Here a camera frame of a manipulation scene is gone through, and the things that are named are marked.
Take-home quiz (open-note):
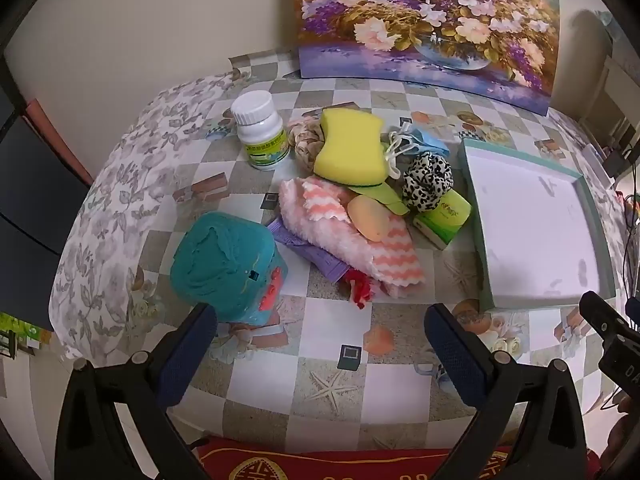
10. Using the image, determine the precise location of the green cloth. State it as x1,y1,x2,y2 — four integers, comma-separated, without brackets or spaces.
347,180,411,216

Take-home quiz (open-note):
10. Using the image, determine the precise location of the orange makeup puff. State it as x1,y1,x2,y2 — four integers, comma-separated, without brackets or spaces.
347,195,391,242

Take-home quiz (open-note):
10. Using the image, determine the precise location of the white medicine bottle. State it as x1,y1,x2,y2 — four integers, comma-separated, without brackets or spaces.
231,91,291,172

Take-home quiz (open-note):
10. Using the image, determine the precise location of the purple wipes packet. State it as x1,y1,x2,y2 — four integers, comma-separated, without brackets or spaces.
267,215,351,283

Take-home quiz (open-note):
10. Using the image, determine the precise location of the green tissue pack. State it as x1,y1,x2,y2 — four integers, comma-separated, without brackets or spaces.
412,191,473,251

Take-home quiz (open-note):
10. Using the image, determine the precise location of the pink patterned scrunchie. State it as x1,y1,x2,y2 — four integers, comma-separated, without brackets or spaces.
286,115,326,173

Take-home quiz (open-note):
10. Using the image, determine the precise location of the green printed box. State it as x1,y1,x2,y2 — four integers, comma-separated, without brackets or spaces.
0,312,53,358

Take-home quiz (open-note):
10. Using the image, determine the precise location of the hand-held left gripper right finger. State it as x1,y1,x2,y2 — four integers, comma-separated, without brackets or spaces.
424,302,588,480

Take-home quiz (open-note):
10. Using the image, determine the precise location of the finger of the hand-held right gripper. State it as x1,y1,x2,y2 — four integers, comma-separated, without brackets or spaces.
579,291,636,347

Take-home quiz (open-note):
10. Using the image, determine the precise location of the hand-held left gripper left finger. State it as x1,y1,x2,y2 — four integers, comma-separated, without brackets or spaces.
55,302,221,480

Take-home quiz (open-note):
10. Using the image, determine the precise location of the dark cabinet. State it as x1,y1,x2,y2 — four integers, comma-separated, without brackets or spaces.
0,85,93,331

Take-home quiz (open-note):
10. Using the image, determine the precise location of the pink striped fluffy towel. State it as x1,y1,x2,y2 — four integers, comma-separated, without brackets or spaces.
277,177,426,296

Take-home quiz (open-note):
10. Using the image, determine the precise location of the white shelf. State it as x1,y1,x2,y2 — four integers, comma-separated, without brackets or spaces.
580,55,640,161

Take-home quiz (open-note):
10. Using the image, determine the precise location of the red pipe cleaner toy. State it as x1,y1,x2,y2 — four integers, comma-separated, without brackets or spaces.
345,269,378,311

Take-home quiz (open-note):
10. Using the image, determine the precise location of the checkered printed tablecloth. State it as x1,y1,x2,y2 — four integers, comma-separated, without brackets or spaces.
50,50,640,456

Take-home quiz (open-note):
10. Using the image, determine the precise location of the leopard print scrunchie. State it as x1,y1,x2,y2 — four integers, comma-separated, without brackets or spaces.
402,152,455,213

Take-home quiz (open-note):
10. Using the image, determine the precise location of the teal plastic toy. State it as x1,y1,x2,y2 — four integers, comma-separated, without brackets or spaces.
170,212,290,326

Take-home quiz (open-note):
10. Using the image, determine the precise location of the teal rimmed white tray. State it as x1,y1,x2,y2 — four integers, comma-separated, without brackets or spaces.
459,137,618,313

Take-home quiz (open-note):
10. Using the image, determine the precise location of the flower painting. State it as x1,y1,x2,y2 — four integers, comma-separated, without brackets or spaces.
290,0,561,111

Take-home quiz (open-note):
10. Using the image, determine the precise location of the blue face mask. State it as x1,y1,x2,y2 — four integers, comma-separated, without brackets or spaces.
387,122,451,178

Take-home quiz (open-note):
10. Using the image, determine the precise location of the red cloth with gold print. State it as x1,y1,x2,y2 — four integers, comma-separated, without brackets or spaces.
192,435,601,480

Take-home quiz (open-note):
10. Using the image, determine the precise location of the yellow sponge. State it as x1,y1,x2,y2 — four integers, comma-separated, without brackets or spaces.
312,108,396,183

